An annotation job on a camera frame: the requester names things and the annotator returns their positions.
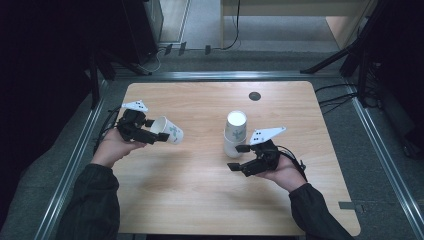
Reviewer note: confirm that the black computer tower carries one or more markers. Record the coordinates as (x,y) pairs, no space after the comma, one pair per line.
(140,30)

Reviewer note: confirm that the person's right hand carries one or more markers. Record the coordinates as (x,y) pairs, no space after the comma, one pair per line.
(288,175)

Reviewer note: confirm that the light wooden desk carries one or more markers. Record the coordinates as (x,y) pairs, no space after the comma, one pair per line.
(343,26)

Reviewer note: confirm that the metal floor rail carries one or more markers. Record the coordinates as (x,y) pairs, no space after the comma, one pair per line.
(85,140)
(226,75)
(384,155)

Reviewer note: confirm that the person's left hand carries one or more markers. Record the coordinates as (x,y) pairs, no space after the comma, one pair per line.
(110,150)

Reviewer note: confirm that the black round table grommet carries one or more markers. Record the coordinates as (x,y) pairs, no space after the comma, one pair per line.
(254,96)

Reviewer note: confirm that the stack of white paper cups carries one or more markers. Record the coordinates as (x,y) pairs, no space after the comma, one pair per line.
(236,128)

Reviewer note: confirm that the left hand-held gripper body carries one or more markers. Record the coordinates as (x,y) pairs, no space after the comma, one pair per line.
(130,125)

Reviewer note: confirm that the black metal stand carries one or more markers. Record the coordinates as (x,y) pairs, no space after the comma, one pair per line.
(95,83)

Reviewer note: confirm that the black tripod stand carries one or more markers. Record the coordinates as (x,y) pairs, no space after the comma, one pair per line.
(333,58)

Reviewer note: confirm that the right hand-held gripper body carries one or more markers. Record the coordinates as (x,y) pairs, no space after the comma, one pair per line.
(263,160)

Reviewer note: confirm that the dark curtain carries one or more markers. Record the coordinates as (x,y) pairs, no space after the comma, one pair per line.
(406,50)
(40,83)

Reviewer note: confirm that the white printed paper cup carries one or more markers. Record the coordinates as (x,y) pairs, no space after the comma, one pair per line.
(170,130)

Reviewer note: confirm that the grey floor tape strip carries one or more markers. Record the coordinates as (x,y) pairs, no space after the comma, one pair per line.
(350,205)

